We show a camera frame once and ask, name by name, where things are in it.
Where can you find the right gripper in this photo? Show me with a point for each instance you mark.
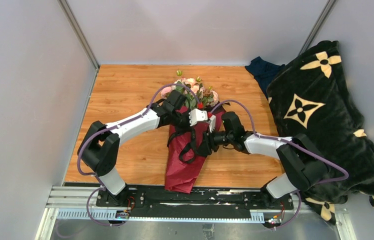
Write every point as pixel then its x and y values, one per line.
pixel 205 149

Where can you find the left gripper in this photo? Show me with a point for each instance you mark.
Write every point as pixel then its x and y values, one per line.
pixel 187 128

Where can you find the dark red wrapping paper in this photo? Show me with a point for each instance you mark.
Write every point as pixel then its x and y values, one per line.
pixel 183 164

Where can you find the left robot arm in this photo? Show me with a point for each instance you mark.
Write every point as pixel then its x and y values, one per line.
pixel 100 146

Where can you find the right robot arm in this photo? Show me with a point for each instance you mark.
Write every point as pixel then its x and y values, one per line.
pixel 299 157

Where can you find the black blanket with cream flowers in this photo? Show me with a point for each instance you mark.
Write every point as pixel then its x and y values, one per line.
pixel 310 96

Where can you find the dark blue cloth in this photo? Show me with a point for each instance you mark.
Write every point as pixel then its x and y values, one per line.
pixel 263 72

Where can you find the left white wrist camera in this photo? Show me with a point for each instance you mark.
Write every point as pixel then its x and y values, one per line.
pixel 196 116

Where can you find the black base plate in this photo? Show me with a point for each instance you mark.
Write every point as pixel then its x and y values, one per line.
pixel 201 203

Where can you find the aluminium rail frame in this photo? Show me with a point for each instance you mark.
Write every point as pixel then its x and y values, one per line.
pixel 82 211

